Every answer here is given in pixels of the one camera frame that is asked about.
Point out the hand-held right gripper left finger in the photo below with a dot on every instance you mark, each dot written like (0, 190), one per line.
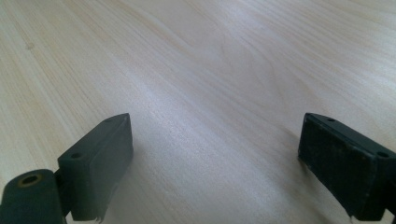
(93, 174)

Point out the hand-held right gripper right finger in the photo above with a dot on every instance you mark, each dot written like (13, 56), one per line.
(345, 168)

